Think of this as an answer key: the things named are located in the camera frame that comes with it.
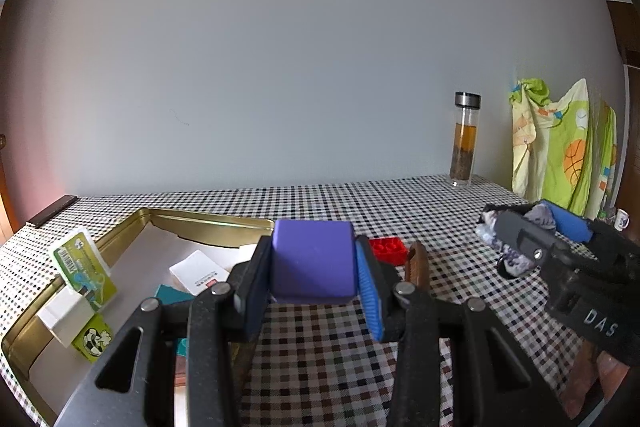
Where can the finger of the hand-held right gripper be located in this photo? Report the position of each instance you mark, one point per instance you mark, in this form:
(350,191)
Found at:
(570,224)
(522,234)

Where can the green printed blanket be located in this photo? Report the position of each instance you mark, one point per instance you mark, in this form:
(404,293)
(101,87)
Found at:
(560,147)

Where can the teal and white box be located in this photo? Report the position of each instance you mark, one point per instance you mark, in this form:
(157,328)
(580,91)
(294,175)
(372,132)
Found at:
(172,294)

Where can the person's right hand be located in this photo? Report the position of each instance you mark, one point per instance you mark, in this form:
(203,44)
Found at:
(580,377)

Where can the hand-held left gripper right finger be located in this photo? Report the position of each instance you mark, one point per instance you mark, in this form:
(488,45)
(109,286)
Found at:
(370,287)

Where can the white box with red label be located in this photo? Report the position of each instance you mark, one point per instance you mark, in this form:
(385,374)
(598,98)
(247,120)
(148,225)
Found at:
(197,274)

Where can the red building brick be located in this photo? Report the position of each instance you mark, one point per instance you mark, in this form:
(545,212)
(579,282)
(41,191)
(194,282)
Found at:
(387,251)

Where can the dark wooden bar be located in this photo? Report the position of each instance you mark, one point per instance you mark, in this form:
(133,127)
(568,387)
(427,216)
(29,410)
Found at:
(50,212)

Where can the purple cube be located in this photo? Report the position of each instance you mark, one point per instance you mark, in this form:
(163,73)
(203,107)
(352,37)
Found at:
(312,262)

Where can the copper rectangular tin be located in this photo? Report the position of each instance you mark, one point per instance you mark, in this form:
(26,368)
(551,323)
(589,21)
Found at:
(181,371)

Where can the small white mug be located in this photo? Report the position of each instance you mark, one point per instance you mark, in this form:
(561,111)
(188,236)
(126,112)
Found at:
(623,219)

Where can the checkered tablecloth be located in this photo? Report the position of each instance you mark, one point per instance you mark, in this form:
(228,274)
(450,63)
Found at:
(325,357)

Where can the glass tea bottle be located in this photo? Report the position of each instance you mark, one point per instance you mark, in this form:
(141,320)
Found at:
(466,142)

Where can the grey white cloth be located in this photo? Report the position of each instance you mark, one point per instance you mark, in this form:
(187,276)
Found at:
(487,232)

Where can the green and white card pack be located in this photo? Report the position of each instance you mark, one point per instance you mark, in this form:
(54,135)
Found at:
(82,264)

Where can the gold metal tin box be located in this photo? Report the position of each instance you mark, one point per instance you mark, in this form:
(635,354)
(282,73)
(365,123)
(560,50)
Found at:
(200,222)

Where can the plain white box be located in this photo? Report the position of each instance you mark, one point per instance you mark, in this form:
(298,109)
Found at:
(65,317)

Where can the green box with ball print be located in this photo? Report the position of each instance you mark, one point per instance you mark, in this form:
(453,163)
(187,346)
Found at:
(92,339)

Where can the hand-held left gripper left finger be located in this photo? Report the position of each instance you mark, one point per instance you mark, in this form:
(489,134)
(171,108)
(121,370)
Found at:
(255,292)

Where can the brown comb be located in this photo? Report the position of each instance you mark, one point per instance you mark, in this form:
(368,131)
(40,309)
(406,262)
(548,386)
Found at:
(416,263)

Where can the wooden door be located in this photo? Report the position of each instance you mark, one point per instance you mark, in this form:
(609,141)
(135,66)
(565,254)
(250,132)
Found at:
(6,207)

